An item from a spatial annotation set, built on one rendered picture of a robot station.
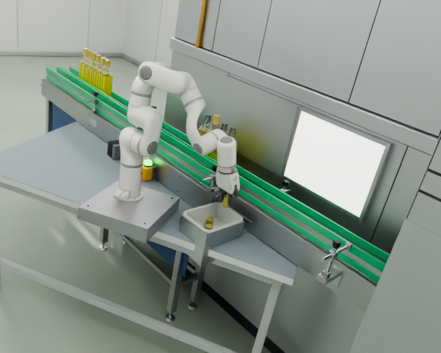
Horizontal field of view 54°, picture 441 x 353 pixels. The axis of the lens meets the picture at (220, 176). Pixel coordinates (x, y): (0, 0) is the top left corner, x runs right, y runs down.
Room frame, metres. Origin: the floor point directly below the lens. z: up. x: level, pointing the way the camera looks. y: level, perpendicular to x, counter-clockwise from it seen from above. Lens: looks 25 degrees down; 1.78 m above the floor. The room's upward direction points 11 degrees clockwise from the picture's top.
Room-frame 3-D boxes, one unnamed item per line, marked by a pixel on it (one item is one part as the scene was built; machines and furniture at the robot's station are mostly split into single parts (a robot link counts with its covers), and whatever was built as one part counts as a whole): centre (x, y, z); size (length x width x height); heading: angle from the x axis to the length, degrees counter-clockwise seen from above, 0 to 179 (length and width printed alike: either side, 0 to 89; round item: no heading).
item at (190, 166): (2.36, 0.69, 0.93); 1.75 x 0.01 x 0.08; 48
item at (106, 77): (2.66, 0.82, 1.02); 0.06 x 0.06 x 0.28; 48
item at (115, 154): (2.19, 0.59, 0.79); 0.08 x 0.08 x 0.08; 48
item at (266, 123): (1.86, -0.27, 1.15); 0.90 x 0.03 x 0.34; 48
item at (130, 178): (1.68, 0.39, 0.89); 0.16 x 0.13 x 0.15; 162
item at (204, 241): (1.63, -0.02, 0.79); 0.27 x 0.17 x 0.08; 138
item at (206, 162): (2.42, 0.64, 0.93); 1.75 x 0.01 x 0.08; 48
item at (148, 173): (2.00, 0.38, 0.79); 0.07 x 0.07 x 0.07; 48
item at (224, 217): (1.61, 0.00, 0.80); 0.22 x 0.17 x 0.09; 138
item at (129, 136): (1.69, 0.38, 1.04); 0.13 x 0.10 x 0.16; 58
